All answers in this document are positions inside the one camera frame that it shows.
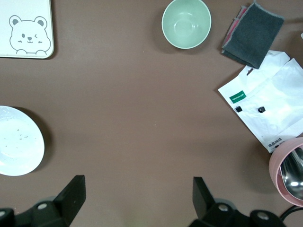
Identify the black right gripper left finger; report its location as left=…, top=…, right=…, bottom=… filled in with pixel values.
left=16, top=175, right=86, bottom=227

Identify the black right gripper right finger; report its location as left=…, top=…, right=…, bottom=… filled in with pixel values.
left=189, top=176, right=251, bottom=227

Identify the white round plate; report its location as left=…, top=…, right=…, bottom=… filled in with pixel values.
left=0, top=105, right=45, bottom=176

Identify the pink bowl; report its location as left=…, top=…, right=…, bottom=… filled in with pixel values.
left=268, top=137, right=303, bottom=208

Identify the white plastic bag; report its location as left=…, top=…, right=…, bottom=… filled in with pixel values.
left=217, top=50, right=303, bottom=154

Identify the grey folded cloth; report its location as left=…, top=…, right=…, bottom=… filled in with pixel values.
left=221, top=0, right=285, bottom=70

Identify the pale green bowl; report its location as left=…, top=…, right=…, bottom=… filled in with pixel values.
left=161, top=0, right=212, bottom=50

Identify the cream bear print tray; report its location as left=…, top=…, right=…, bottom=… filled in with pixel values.
left=0, top=0, right=54, bottom=59

